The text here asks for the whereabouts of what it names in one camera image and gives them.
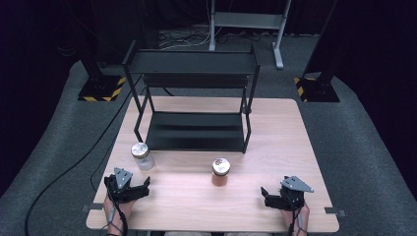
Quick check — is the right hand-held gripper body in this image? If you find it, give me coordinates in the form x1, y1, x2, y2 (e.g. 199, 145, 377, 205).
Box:
275, 175, 315, 211

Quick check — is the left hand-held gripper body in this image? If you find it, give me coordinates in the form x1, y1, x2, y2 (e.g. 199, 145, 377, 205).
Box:
103, 167, 143, 205

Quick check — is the glass jar of white powder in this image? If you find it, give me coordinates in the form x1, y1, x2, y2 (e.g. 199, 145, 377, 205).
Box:
130, 142, 155, 172

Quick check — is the black metal two-tier rack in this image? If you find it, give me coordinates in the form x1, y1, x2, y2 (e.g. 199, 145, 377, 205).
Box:
121, 39, 262, 154

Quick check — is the person's right hand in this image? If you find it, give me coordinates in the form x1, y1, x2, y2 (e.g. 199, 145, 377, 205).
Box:
280, 202, 311, 232

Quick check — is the glass jar of orange powder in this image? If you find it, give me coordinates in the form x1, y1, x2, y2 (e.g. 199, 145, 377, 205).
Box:
210, 157, 232, 188

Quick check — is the black yellow striped stand base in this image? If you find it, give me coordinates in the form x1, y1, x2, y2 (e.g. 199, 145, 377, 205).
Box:
292, 76, 341, 103
77, 75, 128, 103

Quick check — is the grey metal stand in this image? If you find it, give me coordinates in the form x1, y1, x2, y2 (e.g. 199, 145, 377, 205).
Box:
208, 0, 292, 70

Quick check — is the right hand-held gripper cable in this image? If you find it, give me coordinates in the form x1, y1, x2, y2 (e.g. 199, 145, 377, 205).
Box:
286, 191, 309, 236

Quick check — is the hand-held gripper cable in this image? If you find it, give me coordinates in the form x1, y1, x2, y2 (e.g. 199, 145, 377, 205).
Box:
286, 191, 309, 236
101, 183, 130, 236

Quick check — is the thin black floor cable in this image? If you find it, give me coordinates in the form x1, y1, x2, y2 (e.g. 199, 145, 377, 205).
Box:
89, 88, 148, 193

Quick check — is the left hand-held gripper cable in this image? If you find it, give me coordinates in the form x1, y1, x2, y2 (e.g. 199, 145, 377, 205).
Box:
101, 183, 130, 236

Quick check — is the grey table bracket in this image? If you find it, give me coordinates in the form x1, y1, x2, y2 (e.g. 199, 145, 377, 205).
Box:
324, 206, 347, 218
81, 203, 104, 213

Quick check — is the thick black floor cable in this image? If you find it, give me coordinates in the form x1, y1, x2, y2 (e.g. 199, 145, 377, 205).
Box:
24, 74, 144, 236

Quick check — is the tangle of floor cables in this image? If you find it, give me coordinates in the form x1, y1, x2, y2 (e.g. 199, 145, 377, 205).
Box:
158, 27, 211, 51

